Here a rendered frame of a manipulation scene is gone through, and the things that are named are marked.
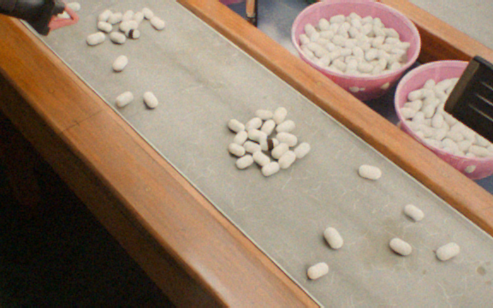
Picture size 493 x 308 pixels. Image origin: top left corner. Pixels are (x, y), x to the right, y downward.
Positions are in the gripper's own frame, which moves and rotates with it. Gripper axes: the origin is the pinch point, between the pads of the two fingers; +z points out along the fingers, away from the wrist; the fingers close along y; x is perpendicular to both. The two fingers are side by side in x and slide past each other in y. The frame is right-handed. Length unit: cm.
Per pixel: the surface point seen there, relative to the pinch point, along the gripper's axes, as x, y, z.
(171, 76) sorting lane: 1.6, -13.9, 16.4
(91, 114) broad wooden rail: 11.9, -15.4, 0.3
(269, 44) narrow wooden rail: -12.7, -21.2, 29.7
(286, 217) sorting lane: 6, -54, 12
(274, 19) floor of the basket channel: -15.8, -6.4, 46.8
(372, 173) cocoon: -6, -58, 24
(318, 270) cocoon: 8, -66, 8
